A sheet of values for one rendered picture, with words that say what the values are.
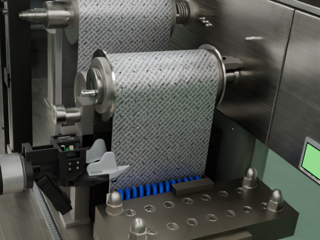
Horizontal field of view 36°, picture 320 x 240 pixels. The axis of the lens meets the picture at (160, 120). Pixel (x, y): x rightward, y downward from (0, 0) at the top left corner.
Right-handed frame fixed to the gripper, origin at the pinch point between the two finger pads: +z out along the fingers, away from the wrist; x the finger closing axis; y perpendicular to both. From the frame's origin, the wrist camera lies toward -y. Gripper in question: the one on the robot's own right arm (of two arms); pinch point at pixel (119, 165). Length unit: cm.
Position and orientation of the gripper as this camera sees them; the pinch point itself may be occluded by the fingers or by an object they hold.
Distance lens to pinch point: 103.9
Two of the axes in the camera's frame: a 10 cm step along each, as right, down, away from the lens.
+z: 9.0, -1.1, 4.3
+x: -4.3, -4.1, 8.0
